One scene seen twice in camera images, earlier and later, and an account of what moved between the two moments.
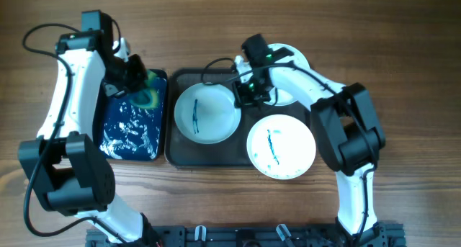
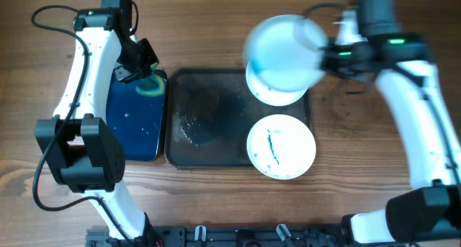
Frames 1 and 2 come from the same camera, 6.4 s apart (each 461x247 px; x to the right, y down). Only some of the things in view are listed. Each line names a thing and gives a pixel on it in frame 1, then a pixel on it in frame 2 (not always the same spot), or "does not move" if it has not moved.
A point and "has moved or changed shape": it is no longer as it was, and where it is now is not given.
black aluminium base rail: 256,235 does not move
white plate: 206,113 to 283,52
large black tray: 181,152 does not move
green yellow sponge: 148,96 has moved or changed shape
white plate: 281,146 does not move
